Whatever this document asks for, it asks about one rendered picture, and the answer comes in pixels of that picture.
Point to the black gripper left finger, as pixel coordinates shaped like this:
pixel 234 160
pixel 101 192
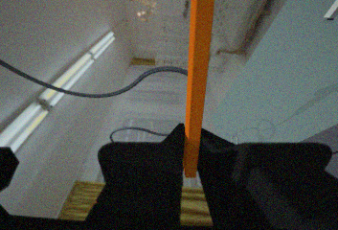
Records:
pixel 147 160

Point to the orange handle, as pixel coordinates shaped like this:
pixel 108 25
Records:
pixel 202 13

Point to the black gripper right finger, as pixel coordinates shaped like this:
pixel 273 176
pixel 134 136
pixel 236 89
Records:
pixel 224 168

